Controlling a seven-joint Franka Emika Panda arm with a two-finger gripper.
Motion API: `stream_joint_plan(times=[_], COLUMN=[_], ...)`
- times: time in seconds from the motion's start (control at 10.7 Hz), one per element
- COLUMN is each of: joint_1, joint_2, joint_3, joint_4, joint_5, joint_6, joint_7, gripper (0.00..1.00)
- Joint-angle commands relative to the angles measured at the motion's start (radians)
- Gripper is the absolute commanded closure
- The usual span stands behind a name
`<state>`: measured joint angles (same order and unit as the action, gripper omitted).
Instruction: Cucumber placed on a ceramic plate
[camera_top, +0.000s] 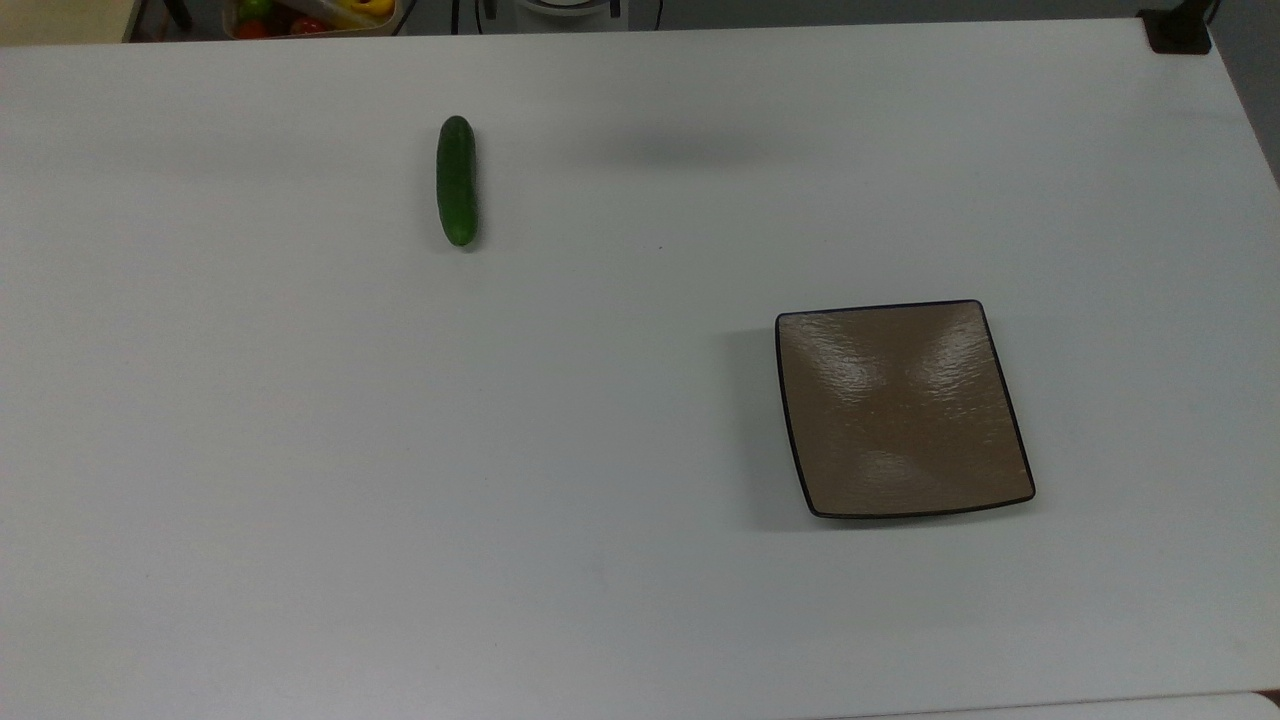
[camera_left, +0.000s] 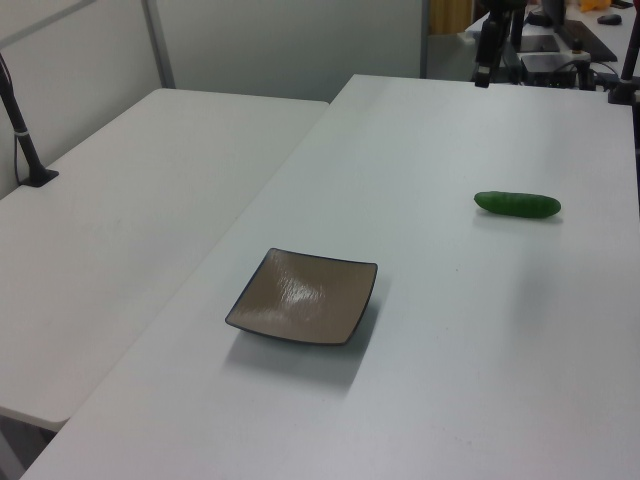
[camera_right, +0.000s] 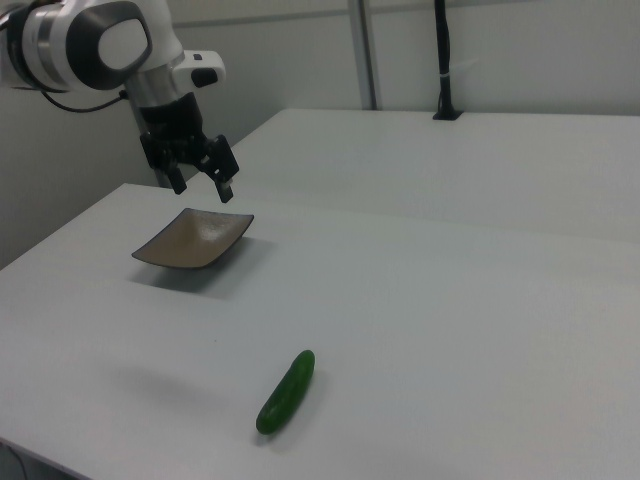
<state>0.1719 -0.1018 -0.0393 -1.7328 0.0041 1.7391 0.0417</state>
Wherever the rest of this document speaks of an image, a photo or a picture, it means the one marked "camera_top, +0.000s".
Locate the green cucumber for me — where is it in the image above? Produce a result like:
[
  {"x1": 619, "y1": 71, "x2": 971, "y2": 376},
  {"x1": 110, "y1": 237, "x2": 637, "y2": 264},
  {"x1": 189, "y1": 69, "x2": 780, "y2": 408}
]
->
[{"x1": 436, "y1": 115, "x2": 479, "y2": 248}]

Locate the square brown ceramic plate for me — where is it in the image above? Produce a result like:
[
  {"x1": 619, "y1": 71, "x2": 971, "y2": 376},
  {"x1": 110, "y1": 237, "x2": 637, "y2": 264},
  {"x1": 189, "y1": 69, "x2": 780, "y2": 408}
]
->
[{"x1": 775, "y1": 299, "x2": 1037, "y2": 520}]

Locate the clear box of vegetables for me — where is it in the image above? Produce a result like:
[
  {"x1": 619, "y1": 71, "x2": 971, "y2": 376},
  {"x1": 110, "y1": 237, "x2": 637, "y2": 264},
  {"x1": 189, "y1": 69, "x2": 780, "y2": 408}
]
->
[{"x1": 222, "y1": 0, "x2": 401, "y2": 40}]

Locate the beige side cabinet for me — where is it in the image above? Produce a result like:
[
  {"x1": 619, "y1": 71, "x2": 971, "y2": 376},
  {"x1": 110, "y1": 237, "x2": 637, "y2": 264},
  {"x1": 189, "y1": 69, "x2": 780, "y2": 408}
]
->
[{"x1": 0, "y1": 0, "x2": 141, "y2": 47}]

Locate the black table clamp mount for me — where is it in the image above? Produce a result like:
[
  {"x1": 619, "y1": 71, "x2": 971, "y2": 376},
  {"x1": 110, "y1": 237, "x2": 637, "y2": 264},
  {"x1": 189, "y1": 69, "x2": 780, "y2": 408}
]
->
[{"x1": 1138, "y1": 0, "x2": 1217, "y2": 55}]

